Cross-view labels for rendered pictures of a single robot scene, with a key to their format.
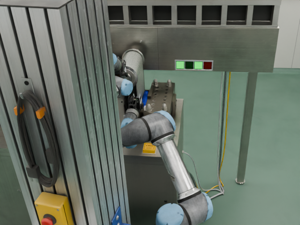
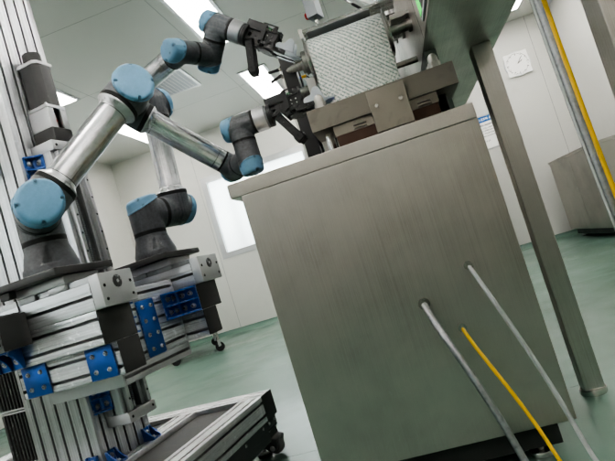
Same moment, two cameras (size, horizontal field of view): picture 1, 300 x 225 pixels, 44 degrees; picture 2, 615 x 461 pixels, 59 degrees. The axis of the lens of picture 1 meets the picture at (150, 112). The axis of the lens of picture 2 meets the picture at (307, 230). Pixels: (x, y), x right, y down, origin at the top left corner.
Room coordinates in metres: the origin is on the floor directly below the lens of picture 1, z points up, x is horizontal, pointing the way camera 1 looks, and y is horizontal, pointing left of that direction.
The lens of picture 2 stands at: (1.79, -1.56, 0.64)
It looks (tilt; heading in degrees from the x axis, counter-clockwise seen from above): 3 degrees up; 90
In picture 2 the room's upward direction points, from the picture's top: 17 degrees counter-clockwise
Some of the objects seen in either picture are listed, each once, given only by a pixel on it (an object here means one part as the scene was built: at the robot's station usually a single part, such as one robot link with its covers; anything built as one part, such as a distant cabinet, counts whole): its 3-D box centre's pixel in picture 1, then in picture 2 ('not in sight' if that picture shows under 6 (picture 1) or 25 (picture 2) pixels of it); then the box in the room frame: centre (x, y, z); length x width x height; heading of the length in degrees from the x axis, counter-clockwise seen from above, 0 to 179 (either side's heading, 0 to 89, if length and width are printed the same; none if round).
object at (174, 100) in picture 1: (174, 104); (390, 107); (2.10, -0.17, 0.96); 0.10 x 0.03 x 0.11; 170
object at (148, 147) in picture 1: (149, 147); not in sight; (1.71, 0.01, 0.91); 0.07 x 0.07 x 0.02; 80
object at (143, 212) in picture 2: not in sight; (145, 213); (1.25, 0.41, 0.98); 0.13 x 0.12 x 0.14; 50
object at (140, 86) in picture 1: (140, 88); (360, 83); (2.08, 0.05, 1.11); 0.23 x 0.01 x 0.18; 170
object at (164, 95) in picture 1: (160, 100); (382, 104); (2.10, -0.07, 1.00); 0.40 x 0.16 x 0.06; 170
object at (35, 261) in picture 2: not in sight; (48, 256); (1.09, -0.06, 0.87); 0.15 x 0.15 x 0.10
